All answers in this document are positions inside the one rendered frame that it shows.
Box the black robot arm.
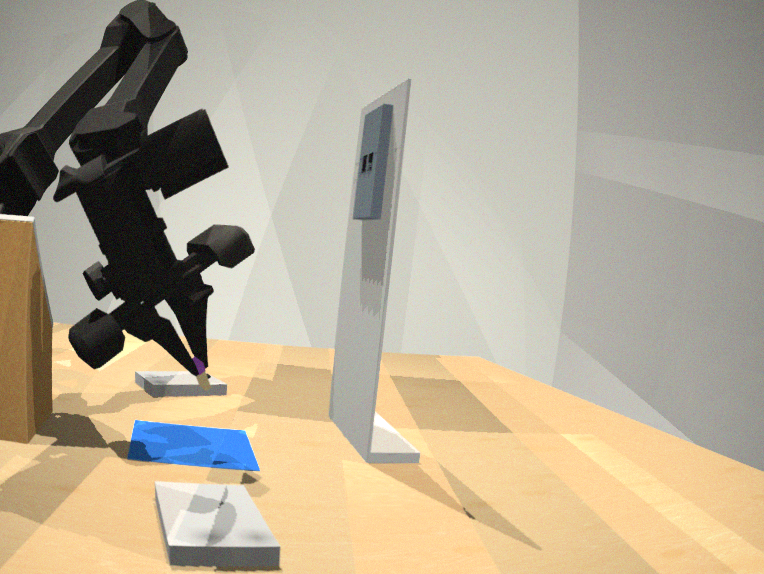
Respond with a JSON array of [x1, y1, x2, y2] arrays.
[[0, 0, 229, 238]]

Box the blue flat square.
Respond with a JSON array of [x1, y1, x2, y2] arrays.
[[127, 420, 260, 471]]

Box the white flat slab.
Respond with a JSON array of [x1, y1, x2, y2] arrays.
[[134, 371, 227, 397]]

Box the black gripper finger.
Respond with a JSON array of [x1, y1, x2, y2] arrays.
[[124, 316, 199, 376], [165, 284, 214, 369]]

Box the white rectangular slab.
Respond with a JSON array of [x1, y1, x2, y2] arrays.
[[154, 481, 281, 567]]

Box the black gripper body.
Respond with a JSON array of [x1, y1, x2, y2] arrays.
[[68, 206, 255, 370]]

